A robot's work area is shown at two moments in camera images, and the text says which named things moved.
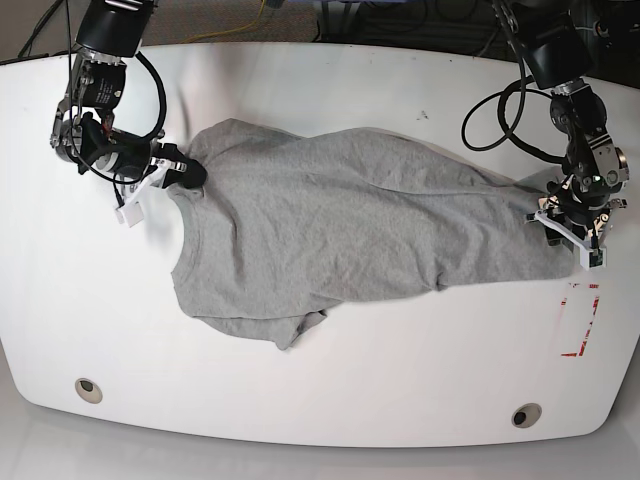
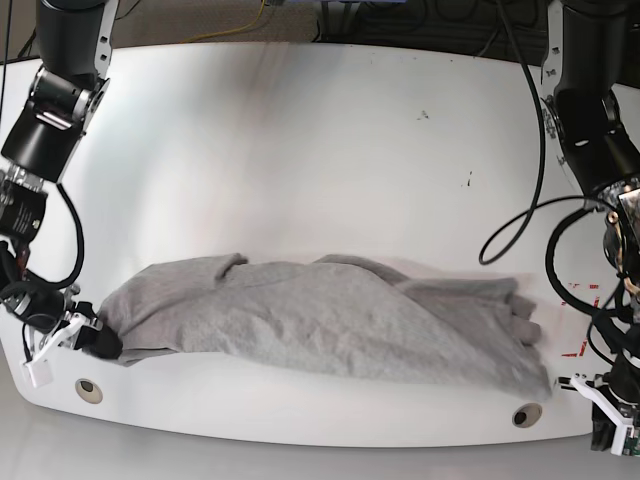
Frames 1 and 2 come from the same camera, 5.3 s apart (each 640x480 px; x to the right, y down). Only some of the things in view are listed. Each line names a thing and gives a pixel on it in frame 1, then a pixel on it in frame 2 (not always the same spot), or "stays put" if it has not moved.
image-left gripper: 186,172 -> 79,316
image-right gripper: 585,225 -> 620,414
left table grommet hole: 88,390 stays put
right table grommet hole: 526,415 stays put
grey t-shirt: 280,229 -> 473,331
